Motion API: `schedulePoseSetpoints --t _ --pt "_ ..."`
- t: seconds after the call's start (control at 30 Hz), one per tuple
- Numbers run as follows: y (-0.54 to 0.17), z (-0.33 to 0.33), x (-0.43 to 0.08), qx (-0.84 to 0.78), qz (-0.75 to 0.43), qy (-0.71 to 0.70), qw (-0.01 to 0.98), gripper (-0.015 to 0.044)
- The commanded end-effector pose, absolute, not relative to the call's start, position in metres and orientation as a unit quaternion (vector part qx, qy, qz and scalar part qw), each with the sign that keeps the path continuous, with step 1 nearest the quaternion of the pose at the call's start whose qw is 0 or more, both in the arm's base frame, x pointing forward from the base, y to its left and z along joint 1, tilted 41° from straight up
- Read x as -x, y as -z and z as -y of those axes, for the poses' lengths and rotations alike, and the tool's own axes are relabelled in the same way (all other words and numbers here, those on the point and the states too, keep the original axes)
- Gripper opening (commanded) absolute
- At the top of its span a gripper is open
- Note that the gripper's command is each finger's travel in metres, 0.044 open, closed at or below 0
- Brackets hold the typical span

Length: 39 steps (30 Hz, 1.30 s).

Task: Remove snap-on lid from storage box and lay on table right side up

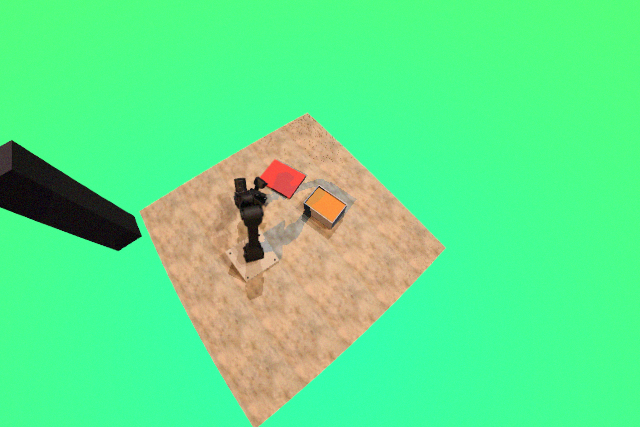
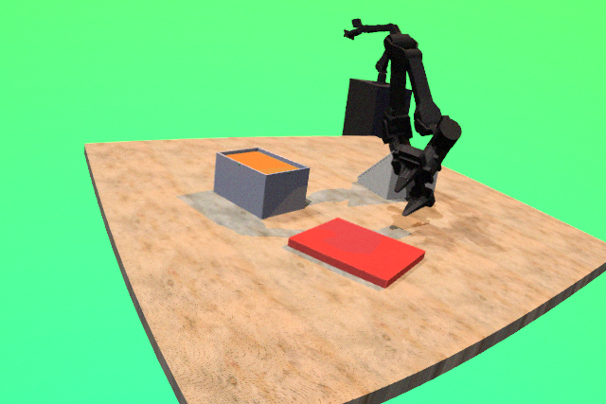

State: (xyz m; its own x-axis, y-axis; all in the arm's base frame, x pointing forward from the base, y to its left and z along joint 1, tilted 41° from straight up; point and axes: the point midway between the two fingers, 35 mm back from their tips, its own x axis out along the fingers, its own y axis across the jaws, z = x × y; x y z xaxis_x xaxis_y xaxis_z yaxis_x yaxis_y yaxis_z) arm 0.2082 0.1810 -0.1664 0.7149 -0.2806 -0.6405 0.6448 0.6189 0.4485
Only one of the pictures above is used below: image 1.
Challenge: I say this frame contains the red lid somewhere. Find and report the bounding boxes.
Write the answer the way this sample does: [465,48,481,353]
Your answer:
[261,159,306,199]

